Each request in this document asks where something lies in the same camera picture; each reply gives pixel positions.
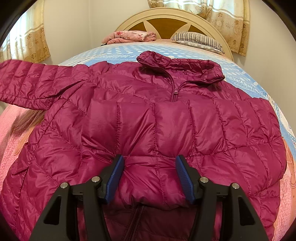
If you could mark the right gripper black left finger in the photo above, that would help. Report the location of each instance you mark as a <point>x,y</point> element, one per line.
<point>59,219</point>

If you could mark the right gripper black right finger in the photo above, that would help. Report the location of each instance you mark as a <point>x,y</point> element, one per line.
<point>239,220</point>

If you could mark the magenta quilted down jacket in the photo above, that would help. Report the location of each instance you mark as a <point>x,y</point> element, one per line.
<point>138,138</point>

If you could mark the blue pink printed bedspread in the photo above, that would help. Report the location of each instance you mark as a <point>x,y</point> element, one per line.
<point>254,76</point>

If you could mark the folded pink floral blanket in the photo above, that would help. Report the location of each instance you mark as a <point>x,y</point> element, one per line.
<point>129,37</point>

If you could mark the striped pillow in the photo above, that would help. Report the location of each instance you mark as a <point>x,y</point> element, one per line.
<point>197,40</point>

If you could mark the beige side curtain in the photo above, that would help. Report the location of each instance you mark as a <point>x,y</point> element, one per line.
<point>26,40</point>

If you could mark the cream wooden headboard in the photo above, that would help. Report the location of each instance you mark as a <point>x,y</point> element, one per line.
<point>166,22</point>

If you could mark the beige window curtain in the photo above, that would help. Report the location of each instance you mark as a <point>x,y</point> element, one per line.
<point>230,17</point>

